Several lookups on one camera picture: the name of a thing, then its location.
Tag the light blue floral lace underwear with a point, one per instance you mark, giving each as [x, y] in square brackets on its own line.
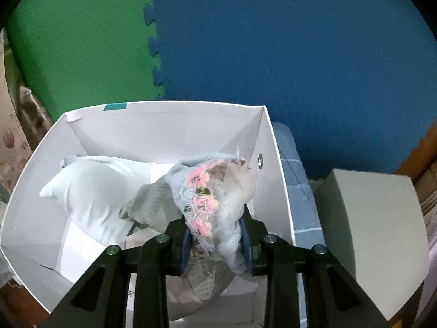
[218, 198]

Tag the cardboard sheets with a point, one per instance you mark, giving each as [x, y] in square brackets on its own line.
[428, 191]

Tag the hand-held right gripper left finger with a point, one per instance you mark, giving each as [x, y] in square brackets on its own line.
[186, 249]

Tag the green foam mat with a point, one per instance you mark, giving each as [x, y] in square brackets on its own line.
[85, 41]

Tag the white cardboard box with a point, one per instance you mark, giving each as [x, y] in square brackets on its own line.
[205, 133]

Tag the grey ribbed underwear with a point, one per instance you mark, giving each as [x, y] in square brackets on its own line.
[153, 201]

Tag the blue foam mat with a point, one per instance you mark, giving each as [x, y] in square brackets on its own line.
[290, 58]

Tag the white smooth underwear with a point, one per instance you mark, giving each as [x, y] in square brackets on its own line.
[95, 194]

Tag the wooden door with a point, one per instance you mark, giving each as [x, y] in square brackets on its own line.
[423, 153]

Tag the grey box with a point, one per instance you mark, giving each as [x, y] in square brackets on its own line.
[368, 229]

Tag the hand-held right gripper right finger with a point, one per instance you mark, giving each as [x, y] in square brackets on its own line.
[245, 246]

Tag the floral beige curtain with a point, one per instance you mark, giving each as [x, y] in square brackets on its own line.
[13, 143]

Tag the blue checked cloth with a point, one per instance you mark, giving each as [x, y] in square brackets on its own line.
[300, 194]

